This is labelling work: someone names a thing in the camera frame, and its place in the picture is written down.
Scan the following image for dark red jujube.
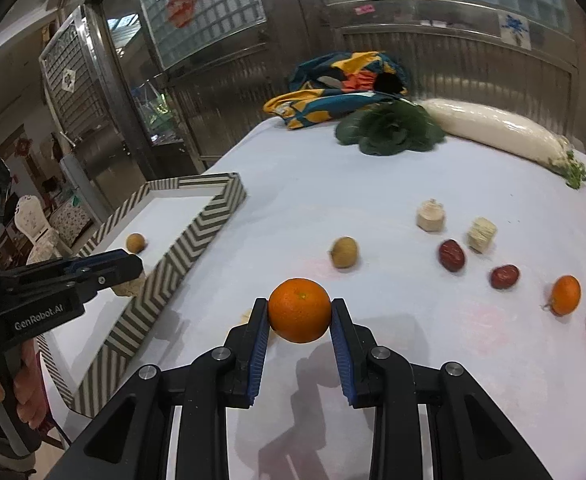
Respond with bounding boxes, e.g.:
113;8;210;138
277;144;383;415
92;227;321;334
489;264;521;289
438;240;466;273

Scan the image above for brown longan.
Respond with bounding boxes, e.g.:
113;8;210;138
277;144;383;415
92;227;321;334
330;236;359;269
126;233;146;255

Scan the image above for person's hand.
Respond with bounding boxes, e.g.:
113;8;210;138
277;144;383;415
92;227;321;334
0;339;49;430

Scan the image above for white daikon radish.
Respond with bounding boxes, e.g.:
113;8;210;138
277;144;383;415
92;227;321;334
420;98;586;190

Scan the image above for colourful folded cloth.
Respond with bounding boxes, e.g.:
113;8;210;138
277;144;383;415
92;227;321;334
262;51;409;130

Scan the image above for dark green leafy vegetable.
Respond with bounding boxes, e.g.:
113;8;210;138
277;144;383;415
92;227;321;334
335;100;446;156

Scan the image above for white ornate chair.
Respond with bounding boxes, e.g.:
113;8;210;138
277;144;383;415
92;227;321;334
14;195;72;266

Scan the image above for orange mandarin with stem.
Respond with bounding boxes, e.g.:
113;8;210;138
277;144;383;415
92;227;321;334
546;275;581;316

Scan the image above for beige ginger chunk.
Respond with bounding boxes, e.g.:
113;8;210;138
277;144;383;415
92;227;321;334
468;217;497;254
416;200;446;232

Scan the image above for beige ginger chunk left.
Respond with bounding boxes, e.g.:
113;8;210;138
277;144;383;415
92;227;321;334
416;200;446;232

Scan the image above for blue flower sticker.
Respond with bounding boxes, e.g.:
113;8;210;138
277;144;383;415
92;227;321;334
498;11;532;51

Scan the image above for beige ginger chunk right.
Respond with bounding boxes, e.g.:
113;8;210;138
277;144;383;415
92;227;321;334
468;217;497;254

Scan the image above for chevron patterned tray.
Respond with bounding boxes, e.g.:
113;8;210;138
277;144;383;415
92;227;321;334
39;172;247;418

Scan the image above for red round door sticker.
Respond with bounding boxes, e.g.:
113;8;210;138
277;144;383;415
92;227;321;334
166;0;196;28

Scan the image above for brown longan in tray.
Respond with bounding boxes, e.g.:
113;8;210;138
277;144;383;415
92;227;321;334
126;233;146;255

